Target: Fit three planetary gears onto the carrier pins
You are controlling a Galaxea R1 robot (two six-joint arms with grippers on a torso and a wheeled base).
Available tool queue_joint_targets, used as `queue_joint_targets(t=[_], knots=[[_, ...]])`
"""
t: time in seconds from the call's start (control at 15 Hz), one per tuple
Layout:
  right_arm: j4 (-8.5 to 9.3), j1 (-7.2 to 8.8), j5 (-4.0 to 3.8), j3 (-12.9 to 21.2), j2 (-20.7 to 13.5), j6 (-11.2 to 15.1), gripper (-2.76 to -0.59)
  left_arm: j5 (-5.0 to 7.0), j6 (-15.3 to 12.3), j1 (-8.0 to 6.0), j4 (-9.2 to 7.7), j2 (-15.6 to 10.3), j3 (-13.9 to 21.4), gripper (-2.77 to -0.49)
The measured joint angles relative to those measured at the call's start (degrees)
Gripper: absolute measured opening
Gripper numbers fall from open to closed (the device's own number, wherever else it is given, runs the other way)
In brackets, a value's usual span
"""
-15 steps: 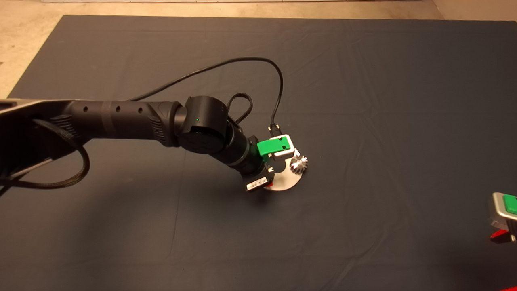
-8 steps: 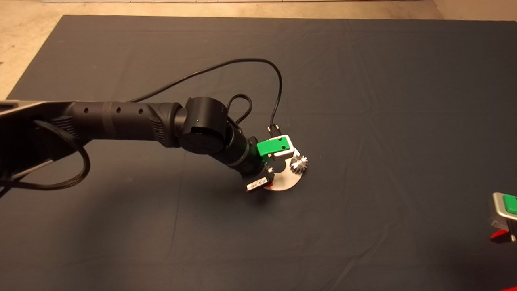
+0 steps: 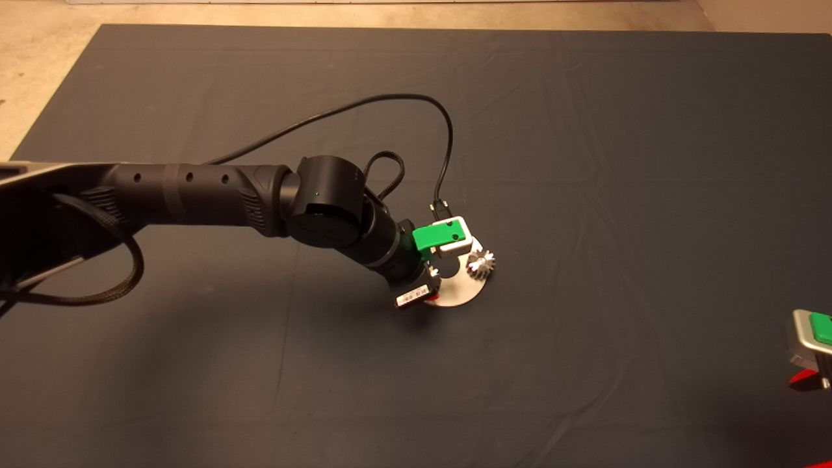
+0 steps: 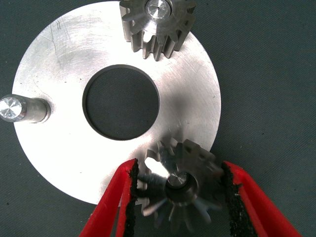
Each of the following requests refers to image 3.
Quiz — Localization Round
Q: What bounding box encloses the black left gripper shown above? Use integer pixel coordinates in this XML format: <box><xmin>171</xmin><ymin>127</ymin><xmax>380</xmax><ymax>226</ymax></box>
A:
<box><xmin>390</xmin><ymin>219</ymin><xmax>443</xmax><ymax>310</ymax></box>

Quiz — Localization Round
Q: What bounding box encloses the round metal carrier plate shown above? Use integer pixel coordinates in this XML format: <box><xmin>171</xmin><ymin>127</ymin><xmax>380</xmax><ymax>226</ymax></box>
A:
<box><xmin>421</xmin><ymin>235</ymin><xmax>487</xmax><ymax>307</ymax></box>

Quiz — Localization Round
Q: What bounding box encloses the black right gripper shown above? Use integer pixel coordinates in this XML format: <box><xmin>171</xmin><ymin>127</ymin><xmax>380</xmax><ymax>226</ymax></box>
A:
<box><xmin>788</xmin><ymin>354</ymin><xmax>832</xmax><ymax>394</ymax></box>

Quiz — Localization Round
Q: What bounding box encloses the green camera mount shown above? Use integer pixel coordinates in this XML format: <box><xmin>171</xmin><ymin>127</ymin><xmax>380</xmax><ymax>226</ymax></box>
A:
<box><xmin>809</xmin><ymin>312</ymin><xmax>832</xmax><ymax>346</ymax></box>
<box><xmin>413</xmin><ymin>219</ymin><xmax>469</xmax><ymax>262</ymax></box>

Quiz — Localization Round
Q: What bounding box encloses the dark grey table cloth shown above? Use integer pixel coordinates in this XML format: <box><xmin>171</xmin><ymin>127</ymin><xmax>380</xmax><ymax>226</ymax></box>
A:
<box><xmin>0</xmin><ymin>24</ymin><xmax>832</xmax><ymax>468</ymax></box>

